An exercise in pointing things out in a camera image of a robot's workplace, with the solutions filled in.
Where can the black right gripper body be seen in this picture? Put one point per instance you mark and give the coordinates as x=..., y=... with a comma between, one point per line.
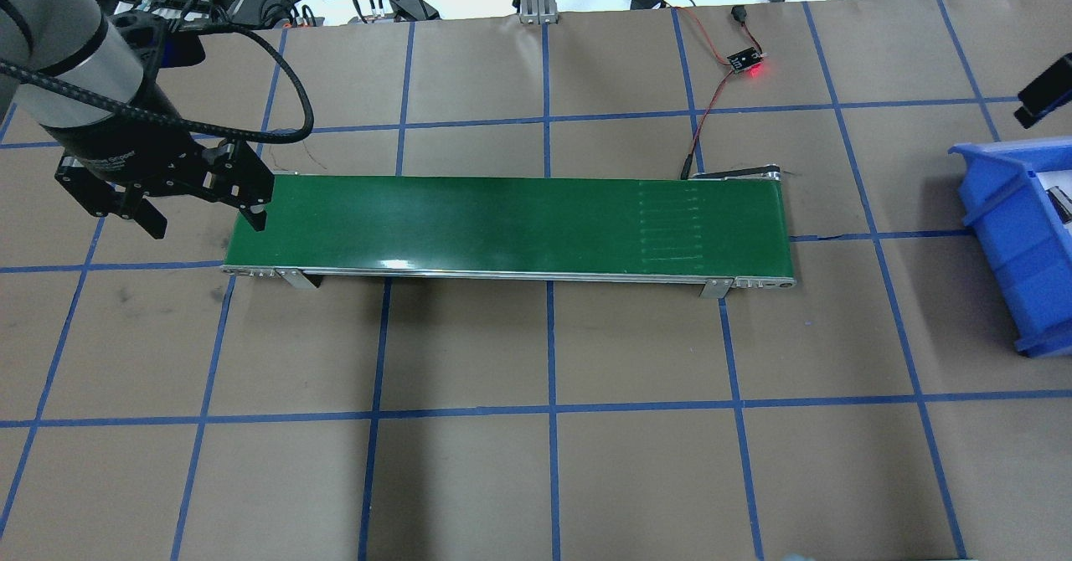
x=1043, y=99

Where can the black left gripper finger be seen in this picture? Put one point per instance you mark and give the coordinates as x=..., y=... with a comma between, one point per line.
x=235, y=175
x=100, y=198

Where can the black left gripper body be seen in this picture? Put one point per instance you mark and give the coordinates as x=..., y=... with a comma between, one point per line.
x=107, y=138

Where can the brown cylindrical capacitor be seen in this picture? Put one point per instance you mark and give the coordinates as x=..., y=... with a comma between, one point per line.
x=1062, y=205

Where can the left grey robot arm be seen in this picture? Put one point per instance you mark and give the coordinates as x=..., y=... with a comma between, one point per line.
x=90, y=81

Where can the blue plastic bin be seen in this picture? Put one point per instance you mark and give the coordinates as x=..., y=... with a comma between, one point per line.
x=1027, y=248

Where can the small sensor board red LED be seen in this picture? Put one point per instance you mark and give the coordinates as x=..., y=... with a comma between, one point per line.
x=745, y=60

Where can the green conveyor belt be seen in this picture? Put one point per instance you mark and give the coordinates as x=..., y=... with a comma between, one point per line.
x=720, y=233

